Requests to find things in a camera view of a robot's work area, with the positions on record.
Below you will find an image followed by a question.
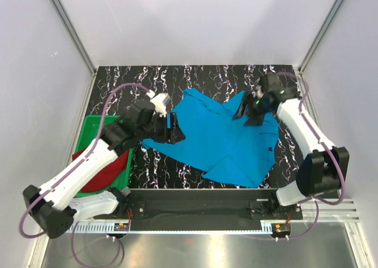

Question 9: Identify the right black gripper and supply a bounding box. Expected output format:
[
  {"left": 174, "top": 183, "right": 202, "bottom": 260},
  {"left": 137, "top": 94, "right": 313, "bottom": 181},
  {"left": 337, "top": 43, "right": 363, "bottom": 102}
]
[{"left": 232, "top": 91, "right": 272, "bottom": 128}]

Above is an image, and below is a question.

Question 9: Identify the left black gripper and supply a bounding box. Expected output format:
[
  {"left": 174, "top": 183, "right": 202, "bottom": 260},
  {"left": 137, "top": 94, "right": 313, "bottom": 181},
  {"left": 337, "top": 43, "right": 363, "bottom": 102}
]
[{"left": 138, "top": 112, "right": 185, "bottom": 145}]

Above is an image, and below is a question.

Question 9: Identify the blue t shirt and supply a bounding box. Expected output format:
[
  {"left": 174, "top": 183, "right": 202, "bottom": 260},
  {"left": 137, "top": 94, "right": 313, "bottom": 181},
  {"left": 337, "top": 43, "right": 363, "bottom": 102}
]
[{"left": 142, "top": 89, "right": 279, "bottom": 188}]

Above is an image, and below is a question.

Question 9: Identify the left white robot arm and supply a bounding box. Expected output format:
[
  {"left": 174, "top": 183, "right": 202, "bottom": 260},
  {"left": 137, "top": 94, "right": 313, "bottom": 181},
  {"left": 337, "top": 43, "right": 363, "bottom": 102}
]
[{"left": 22, "top": 93, "right": 185, "bottom": 239}]

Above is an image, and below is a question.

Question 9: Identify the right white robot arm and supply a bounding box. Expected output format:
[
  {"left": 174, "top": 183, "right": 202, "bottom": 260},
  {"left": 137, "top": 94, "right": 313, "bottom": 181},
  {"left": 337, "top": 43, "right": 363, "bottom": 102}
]
[{"left": 233, "top": 73, "right": 350, "bottom": 219}]

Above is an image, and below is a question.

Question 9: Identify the green plastic bin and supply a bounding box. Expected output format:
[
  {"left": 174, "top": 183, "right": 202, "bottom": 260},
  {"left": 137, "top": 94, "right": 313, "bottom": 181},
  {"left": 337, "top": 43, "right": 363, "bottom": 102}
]
[{"left": 71, "top": 115, "right": 133, "bottom": 197}]

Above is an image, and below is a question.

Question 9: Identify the red t shirt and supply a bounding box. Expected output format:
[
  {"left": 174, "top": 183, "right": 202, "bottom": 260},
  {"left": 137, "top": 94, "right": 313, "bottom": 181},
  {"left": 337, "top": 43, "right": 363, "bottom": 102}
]
[{"left": 77, "top": 149, "right": 133, "bottom": 196}]

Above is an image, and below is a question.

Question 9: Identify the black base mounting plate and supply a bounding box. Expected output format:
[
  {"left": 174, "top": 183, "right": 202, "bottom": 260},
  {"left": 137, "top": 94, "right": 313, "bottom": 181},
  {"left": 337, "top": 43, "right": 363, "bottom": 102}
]
[{"left": 93, "top": 188, "right": 305, "bottom": 232}]

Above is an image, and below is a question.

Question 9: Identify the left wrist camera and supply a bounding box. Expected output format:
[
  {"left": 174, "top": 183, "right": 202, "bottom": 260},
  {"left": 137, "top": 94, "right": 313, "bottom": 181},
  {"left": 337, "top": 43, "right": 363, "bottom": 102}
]
[{"left": 146, "top": 90, "right": 171, "bottom": 117}]

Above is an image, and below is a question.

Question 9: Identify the aluminium frame rail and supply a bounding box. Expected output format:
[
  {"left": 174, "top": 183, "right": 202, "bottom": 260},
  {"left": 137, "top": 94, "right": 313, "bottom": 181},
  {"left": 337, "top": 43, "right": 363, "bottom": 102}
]
[{"left": 38, "top": 198, "right": 361, "bottom": 221}]

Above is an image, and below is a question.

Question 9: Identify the left aluminium corner post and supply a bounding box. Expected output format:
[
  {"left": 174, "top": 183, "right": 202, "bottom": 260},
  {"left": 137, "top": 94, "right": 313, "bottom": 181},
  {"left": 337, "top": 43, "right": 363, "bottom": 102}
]
[{"left": 50, "top": 0, "right": 97, "bottom": 76}]

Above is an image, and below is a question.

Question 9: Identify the aluminium corner post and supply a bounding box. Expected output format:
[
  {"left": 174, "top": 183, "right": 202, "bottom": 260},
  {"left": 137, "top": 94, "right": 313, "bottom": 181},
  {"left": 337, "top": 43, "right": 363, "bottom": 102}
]
[
  {"left": 50, "top": 0, "right": 97, "bottom": 76},
  {"left": 298, "top": 0, "right": 346, "bottom": 74}
]

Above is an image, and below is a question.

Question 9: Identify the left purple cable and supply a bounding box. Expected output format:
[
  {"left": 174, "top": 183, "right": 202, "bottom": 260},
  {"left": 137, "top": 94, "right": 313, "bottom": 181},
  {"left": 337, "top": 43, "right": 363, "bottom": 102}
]
[{"left": 18, "top": 82, "right": 154, "bottom": 267}]

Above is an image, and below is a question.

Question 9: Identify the right aluminium corner post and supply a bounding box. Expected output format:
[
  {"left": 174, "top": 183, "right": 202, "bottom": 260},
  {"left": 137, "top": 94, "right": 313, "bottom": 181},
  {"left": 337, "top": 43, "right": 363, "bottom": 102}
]
[{"left": 298, "top": 0, "right": 346, "bottom": 74}]

